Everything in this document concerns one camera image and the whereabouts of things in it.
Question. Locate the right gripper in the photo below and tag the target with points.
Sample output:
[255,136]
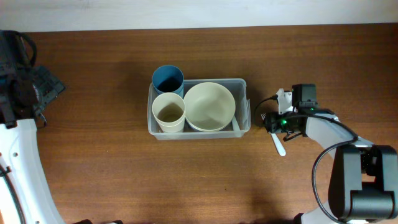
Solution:
[272,124]

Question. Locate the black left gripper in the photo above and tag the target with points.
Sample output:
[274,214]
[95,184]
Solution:
[51,86]

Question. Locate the white plastic fork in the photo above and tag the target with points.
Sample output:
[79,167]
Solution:
[268,118]

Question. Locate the white plastic spoon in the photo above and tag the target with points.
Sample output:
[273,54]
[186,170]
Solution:
[235,124]

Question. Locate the cream bowl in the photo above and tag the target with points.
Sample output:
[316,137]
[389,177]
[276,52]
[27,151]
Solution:
[209,125]
[209,100]

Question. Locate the cream cup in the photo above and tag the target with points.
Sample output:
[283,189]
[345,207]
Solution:
[169,109]
[172,129]

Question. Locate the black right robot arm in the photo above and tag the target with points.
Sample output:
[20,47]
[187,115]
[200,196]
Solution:
[363,182]

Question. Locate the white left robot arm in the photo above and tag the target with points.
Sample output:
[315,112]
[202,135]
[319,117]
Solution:
[23,174]

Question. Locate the clear plastic storage container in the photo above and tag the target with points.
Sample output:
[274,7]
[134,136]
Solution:
[237,86]

